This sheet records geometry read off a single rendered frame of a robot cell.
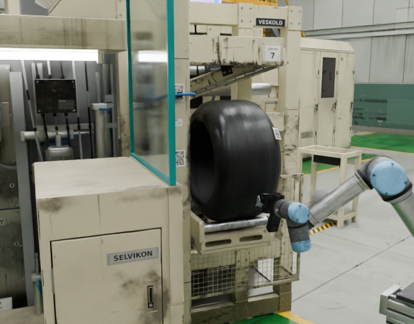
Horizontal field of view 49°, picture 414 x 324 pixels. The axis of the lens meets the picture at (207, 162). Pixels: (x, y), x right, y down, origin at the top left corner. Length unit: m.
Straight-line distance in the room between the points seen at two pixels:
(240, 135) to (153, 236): 0.77
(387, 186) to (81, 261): 1.05
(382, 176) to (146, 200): 0.84
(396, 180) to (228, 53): 1.10
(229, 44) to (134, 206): 1.29
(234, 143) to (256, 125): 0.15
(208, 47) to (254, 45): 0.25
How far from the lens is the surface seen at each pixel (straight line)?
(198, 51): 2.31
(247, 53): 2.42
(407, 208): 1.77
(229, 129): 1.95
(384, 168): 1.70
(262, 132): 2.00
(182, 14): 2.03
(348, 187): 1.86
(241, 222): 2.14
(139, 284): 1.37
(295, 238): 1.78
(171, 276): 1.40
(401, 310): 2.12
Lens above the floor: 1.57
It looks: 11 degrees down
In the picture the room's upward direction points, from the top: straight up
